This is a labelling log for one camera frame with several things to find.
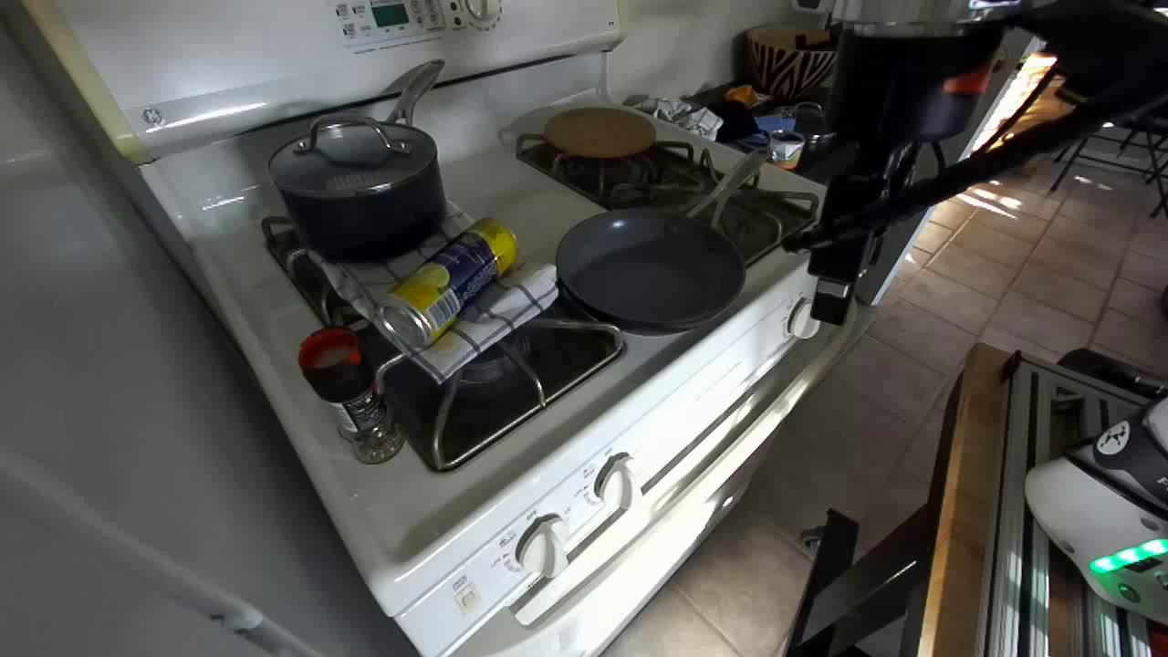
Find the wooden edged metal cart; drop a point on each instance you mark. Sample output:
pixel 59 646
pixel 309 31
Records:
pixel 972 512

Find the white stove burner knob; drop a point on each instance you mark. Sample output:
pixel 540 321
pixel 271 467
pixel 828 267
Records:
pixel 799 321
pixel 539 546
pixel 614 480

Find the small blue item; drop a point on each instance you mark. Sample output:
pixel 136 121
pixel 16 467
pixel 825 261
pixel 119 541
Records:
pixel 775 125

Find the glass pot lid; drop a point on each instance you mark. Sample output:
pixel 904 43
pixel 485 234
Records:
pixel 351 147

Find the dark chair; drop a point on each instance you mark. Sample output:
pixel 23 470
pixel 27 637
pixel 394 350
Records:
pixel 1144 135

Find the yellow and blue can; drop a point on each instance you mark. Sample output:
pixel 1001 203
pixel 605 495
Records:
pixel 444 287

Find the white oven panel knob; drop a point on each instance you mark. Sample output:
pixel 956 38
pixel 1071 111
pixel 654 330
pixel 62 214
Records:
pixel 478 8

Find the small white cup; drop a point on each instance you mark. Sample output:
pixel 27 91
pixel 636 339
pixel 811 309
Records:
pixel 785 153

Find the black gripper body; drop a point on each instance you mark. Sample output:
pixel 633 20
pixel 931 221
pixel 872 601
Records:
pixel 837 276

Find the white striped dish towel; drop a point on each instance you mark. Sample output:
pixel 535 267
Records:
pixel 496 324

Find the black burner grate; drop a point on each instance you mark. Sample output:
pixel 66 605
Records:
pixel 769 221
pixel 633 186
pixel 281 238
pixel 439 407

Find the white gas stove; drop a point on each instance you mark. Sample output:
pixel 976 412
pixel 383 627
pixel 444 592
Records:
pixel 366 512

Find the dark frying pan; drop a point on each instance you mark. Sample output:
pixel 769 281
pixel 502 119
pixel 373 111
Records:
pixel 643 276

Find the crumpled foil wrapper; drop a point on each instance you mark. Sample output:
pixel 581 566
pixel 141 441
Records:
pixel 687 119

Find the black metal stand frame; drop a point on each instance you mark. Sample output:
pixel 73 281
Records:
pixel 839 587

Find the round wooden cork plate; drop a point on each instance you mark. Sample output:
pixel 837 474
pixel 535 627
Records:
pixel 598 135

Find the woven patterned basket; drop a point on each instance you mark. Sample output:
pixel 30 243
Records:
pixel 785 69

